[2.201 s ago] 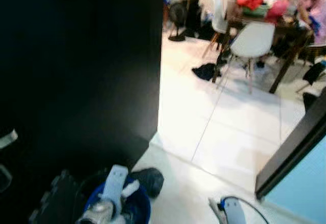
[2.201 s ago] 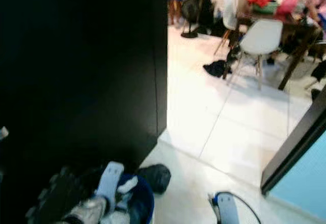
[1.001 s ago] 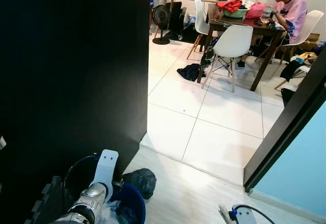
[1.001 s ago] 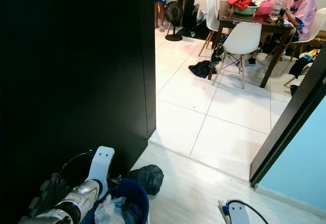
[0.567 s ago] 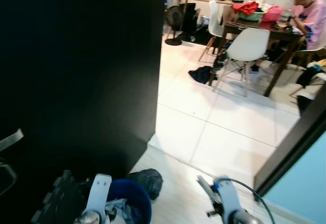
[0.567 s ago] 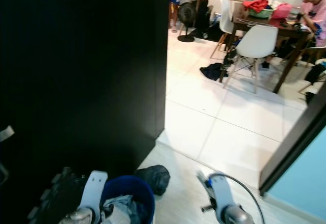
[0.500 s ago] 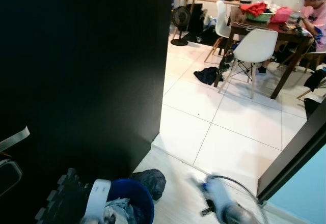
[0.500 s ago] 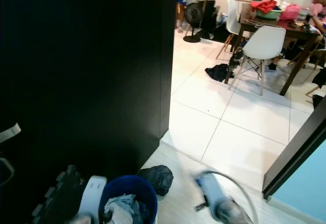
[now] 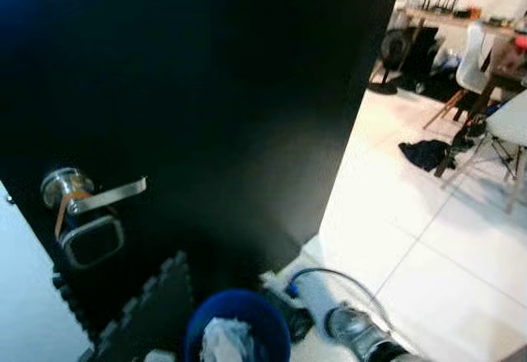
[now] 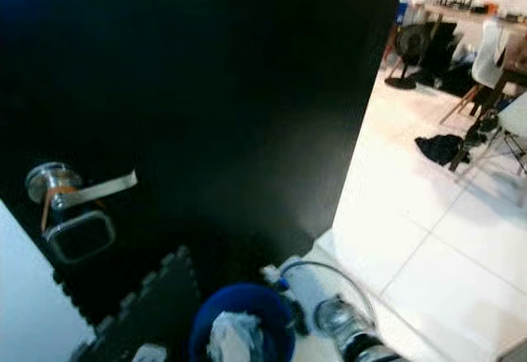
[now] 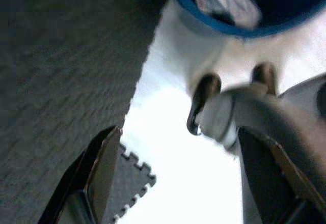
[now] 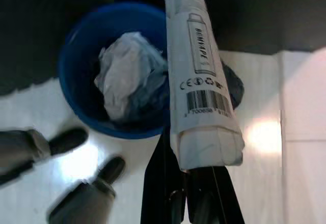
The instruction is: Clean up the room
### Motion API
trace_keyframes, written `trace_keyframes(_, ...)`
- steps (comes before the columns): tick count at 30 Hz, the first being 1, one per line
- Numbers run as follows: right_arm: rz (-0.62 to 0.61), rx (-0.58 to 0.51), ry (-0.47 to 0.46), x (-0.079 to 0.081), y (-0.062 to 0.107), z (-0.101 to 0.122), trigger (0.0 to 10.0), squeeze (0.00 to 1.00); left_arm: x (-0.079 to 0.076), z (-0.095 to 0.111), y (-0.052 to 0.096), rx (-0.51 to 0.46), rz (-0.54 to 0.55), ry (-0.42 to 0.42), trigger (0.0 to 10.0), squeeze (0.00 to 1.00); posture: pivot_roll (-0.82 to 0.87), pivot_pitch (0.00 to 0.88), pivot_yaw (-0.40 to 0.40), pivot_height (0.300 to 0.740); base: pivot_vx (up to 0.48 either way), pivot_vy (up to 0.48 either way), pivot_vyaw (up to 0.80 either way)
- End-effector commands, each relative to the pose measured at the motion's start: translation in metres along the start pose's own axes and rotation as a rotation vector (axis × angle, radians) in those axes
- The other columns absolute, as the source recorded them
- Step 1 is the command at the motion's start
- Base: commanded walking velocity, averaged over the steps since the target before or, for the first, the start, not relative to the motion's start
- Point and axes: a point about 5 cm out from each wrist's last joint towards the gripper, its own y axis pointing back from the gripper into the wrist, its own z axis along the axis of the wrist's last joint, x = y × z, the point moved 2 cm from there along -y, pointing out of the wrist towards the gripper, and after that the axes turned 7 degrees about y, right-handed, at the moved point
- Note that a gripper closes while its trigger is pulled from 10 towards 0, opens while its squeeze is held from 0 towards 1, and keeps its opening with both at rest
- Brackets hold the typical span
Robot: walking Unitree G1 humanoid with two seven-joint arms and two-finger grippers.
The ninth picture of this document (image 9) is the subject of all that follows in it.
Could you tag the white tissue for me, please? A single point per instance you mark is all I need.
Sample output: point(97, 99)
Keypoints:
point(226, 341)

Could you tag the blue waste bin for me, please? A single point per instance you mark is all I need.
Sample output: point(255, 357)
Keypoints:
point(239, 303)

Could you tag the black foam puzzle mat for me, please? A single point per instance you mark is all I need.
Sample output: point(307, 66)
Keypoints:
point(152, 317)

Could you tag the dark clothing heap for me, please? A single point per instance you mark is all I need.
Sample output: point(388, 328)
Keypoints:
point(424, 155)

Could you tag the black silver-rimmed door lock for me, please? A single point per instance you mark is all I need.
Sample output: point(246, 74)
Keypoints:
point(90, 243)

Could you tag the black floor fan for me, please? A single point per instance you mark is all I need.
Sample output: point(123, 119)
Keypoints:
point(395, 49)

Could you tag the black bag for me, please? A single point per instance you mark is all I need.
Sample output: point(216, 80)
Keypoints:
point(436, 66)

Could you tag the white chair with wooden legs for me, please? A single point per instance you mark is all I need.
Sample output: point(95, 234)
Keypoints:
point(473, 62)

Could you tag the wooden desk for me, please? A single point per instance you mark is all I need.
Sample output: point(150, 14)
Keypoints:
point(445, 18)

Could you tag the red object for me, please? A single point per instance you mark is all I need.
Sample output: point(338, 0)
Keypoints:
point(520, 45)

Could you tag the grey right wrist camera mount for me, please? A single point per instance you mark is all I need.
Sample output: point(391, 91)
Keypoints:
point(317, 292)

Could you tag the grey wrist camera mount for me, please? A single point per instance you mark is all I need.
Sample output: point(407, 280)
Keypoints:
point(317, 292)
point(158, 356)

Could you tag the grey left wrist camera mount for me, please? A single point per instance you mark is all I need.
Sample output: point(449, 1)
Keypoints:
point(158, 356)

